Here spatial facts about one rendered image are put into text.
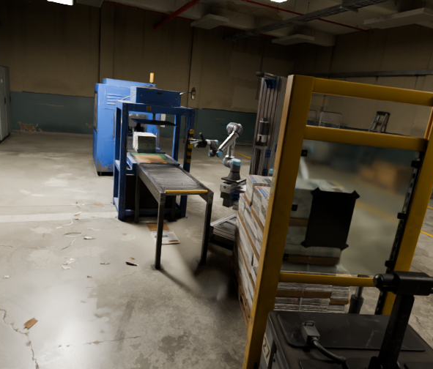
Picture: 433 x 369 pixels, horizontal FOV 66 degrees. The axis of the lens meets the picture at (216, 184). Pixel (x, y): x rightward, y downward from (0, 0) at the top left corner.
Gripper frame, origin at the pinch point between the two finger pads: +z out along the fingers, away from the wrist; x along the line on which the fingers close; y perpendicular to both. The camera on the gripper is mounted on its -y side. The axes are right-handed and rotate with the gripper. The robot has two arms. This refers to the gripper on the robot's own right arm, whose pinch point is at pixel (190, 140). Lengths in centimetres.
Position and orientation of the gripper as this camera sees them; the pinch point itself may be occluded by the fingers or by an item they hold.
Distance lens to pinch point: 371.2
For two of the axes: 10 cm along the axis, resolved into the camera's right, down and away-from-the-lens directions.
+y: -1.6, 9.2, 3.5
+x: -5.1, -3.8, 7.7
